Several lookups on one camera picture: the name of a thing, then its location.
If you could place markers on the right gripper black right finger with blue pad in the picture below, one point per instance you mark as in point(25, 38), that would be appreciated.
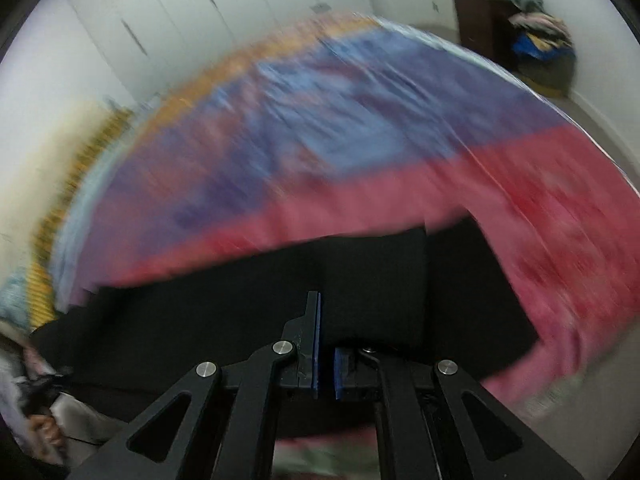
point(437, 422)

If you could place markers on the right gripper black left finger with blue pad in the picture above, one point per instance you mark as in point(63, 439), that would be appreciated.
point(217, 421)

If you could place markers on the black pants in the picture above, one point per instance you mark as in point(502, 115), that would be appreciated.
point(416, 296)

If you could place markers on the person's left hand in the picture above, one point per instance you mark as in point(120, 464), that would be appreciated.
point(47, 438)

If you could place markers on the white trouser leg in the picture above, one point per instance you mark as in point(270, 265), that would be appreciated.
point(84, 430)

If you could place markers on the pink blue satin bedspread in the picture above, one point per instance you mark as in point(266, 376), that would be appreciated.
point(351, 127)

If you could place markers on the cream pillow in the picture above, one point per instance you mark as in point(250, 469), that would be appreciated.
point(32, 190)

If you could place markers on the white wardrobe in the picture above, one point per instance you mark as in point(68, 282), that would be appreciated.
point(154, 45)

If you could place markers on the dark wooden cabinet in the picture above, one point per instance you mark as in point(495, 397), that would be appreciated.
point(484, 27)

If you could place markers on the pile of clothes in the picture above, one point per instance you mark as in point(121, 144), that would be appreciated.
point(543, 49)

